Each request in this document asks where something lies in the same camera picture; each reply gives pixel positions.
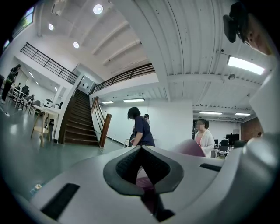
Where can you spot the round ceiling light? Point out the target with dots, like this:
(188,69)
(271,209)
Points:
(97,9)
(51,26)
(76,45)

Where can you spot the wooden newel post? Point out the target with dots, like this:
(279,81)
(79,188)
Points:
(105,131)

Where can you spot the wooden legged side table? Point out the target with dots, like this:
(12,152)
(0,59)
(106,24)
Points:
(43,122)

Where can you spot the white round appliance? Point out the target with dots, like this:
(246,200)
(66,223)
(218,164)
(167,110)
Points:
(48,103)

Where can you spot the ceiling panel light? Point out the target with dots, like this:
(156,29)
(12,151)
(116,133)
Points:
(245,65)

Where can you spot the black computer monitor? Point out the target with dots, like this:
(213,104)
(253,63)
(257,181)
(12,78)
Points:
(232,138)

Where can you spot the person's head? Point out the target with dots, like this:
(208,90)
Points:
(258,37)

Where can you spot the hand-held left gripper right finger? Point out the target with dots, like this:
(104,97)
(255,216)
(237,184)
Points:
(190,181)

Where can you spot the black mezzanine railing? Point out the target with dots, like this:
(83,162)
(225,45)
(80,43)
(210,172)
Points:
(122,76)
(48,61)

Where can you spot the maroon rice cooker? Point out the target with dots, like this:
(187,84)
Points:
(188,148)

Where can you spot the brown wooden staircase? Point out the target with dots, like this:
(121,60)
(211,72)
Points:
(79,122)

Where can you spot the ceiling tube light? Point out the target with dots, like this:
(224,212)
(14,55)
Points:
(134,100)
(107,102)

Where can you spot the black head camera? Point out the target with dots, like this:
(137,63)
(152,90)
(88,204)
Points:
(235,22)

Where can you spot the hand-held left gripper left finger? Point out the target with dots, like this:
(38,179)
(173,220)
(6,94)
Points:
(92,188)

